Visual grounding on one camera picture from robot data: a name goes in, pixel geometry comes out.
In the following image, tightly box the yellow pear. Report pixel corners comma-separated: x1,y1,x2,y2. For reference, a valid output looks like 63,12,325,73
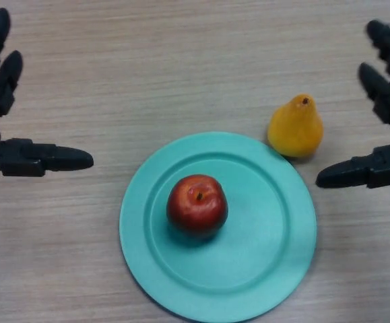
267,93,324,159

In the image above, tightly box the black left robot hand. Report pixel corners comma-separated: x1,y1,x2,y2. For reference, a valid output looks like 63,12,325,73
0,7,95,184

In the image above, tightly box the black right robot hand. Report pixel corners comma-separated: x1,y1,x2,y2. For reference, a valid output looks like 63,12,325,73
315,19,390,190

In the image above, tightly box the green round plate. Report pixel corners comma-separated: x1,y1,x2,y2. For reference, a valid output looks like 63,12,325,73
119,131,318,323

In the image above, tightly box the red apple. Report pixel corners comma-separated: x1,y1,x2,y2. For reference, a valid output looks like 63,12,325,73
166,174,230,239

